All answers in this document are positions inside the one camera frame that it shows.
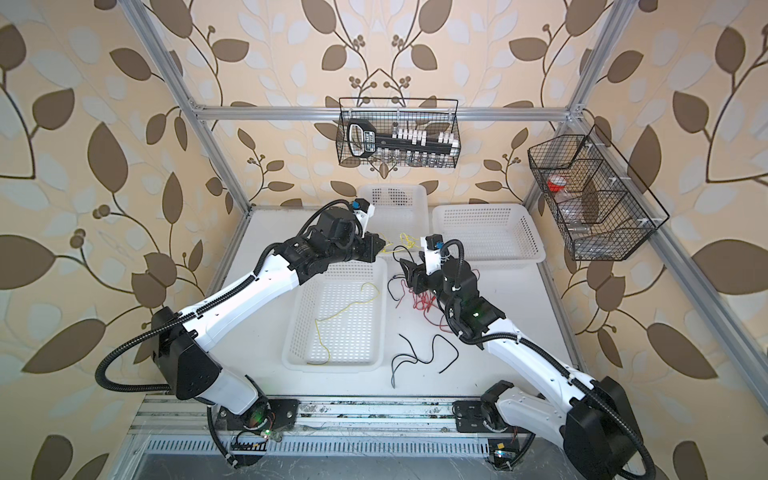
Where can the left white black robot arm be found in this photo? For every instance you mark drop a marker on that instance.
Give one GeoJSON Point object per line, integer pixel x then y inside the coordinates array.
{"type": "Point", "coordinates": [181, 341]}

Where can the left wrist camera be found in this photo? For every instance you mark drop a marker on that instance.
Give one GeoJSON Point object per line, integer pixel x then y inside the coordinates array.
{"type": "Point", "coordinates": [363, 211]}

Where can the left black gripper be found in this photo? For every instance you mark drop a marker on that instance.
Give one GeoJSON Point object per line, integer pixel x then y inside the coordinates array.
{"type": "Point", "coordinates": [370, 246]}

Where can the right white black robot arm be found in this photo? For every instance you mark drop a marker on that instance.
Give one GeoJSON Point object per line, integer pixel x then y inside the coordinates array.
{"type": "Point", "coordinates": [590, 420]}

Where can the red item in wire basket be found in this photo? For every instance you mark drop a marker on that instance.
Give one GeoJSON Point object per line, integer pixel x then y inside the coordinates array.
{"type": "Point", "coordinates": [556, 183]}

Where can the black wire basket on wall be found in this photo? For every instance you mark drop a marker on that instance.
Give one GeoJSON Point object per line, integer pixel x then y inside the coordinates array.
{"type": "Point", "coordinates": [432, 114]}
{"type": "Point", "coordinates": [607, 210]}

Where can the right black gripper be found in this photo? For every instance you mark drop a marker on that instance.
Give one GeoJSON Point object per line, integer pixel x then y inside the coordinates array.
{"type": "Point", "coordinates": [415, 274]}

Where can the white plastic basket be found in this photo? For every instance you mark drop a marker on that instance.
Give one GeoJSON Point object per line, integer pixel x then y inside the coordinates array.
{"type": "Point", "coordinates": [338, 322]}
{"type": "Point", "coordinates": [401, 213]}
{"type": "Point", "coordinates": [499, 233]}

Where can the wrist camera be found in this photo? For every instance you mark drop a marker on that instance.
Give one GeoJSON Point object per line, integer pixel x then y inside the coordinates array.
{"type": "Point", "coordinates": [433, 259]}
{"type": "Point", "coordinates": [363, 211]}

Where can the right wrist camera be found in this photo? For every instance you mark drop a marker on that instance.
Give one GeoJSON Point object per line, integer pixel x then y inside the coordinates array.
{"type": "Point", "coordinates": [433, 259]}

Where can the near white plastic basket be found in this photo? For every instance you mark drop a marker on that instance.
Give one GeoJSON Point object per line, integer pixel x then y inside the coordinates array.
{"type": "Point", "coordinates": [338, 322]}

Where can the far middle white plastic basket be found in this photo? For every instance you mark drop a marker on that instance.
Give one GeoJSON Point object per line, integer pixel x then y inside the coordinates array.
{"type": "Point", "coordinates": [401, 213]}

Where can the black wire basket on back wall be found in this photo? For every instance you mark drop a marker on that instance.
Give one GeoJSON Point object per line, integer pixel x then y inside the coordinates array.
{"type": "Point", "coordinates": [432, 114]}

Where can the black tool with white sockets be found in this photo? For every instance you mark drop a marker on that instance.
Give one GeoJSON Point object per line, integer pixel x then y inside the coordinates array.
{"type": "Point", "coordinates": [364, 140]}

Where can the far right white plastic basket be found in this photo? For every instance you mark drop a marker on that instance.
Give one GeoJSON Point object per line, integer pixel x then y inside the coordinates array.
{"type": "Point", "coordinates": [499, 233]}

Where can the black wire basket on right wall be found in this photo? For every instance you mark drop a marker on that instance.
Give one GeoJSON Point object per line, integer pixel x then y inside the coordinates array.
{"type": "Point", "coordinates": [607, 210]}

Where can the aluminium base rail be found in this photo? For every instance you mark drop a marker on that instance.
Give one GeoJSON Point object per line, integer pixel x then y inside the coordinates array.
{"type": "Point", "coordinates": [324, 426]}

